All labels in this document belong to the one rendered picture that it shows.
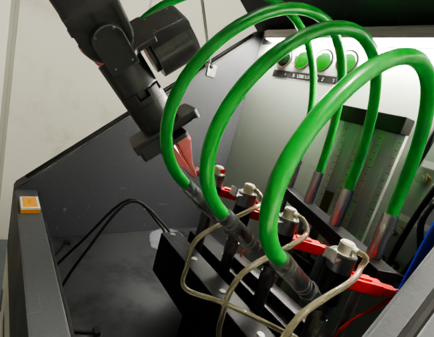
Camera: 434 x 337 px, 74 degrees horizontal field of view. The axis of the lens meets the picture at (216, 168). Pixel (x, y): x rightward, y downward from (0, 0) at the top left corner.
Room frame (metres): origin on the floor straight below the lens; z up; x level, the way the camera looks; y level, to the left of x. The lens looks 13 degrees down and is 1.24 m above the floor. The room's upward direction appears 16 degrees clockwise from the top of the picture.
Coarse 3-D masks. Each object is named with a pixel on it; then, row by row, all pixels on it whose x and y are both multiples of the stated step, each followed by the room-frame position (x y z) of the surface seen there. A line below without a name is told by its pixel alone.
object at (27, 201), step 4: (24, 200) 0.49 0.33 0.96; (28, 200) 0.50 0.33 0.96; (32, 200) 0.50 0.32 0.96; (24, 204) 0.48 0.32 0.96; (28, 204) 0.48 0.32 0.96; (32, 204) 0.49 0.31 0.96; (36, 204) 0.49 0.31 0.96; (20, 208) 0.47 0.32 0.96; (20, 212) 0.47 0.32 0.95; (24, 212) 0.47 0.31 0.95; (28, 212) 0.47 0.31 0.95; (32, 212) 0.48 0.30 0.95; (36, 212) 0.48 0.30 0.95
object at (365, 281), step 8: (352, 272) 0.29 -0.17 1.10; (360, 280) 0.28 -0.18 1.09; (368, 280) 0.29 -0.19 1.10; (376, 280) 0.29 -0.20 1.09; (352, 288) 0.28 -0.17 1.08; (360, 288) 0.28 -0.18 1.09; (368, 288) 0.28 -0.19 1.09; (376, 288) 0.28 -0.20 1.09; (384, 288) 0.28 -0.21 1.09; (392, 288) 0.29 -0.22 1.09; (376, 296) 0.28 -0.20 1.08; (392, 296) 0.29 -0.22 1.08
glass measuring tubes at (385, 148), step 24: (360, 120) 0.57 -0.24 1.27; (384, 120) 0.54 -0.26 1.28; (408, 120) 0.52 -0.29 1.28; (336, 144) 0.62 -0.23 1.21; (384, 144) 0.53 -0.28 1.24; (336, 168) 0.58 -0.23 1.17; (384, 168) 0.54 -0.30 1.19; (336, 192) 0.59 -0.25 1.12; (360, 192) 0.56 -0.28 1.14; (384, 192) 0.54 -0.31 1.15; (360, 216) 0.53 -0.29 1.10; (360, 240) 0.53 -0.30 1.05; (312, 264) 0.56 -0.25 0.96
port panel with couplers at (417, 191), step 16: (432, 144) 0.50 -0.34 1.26; (432, 160) 0.50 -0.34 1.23; (416, 176) 0.48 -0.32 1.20; (432, 176) 0.49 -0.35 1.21; (416, 192) 0.50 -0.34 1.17; (416, 208) 0.49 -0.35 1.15; (400, 224) 0.50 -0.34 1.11; (416, 224) 0.48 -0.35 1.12; (416, 240) 0.47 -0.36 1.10; (400, 256) 0.48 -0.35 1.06
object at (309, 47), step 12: (168, 0) 0.50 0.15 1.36; (180, 0) 0.51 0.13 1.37; (264, 0) 0.55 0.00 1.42; (276, 0) 0.55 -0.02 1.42; (300, 24) 0.57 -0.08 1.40; (312, 48) 0.58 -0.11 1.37; (312, 60) 0.58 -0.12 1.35; (312, 72) 0.59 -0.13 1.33; (312, 84) 0.59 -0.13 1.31; (312, 96) 0.59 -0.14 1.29
